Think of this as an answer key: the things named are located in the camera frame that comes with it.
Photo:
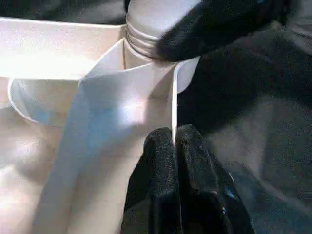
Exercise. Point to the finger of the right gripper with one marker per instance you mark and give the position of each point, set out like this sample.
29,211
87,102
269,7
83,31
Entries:
207,29

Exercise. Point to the white plastic table leg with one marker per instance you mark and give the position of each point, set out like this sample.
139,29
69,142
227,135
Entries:
151,22

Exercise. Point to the white plastic table top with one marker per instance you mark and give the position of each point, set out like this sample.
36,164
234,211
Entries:
73,122

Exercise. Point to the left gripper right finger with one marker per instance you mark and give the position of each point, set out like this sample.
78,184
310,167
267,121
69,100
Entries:
204,190

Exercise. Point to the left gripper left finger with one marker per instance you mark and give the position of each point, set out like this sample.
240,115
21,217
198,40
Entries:
156,185

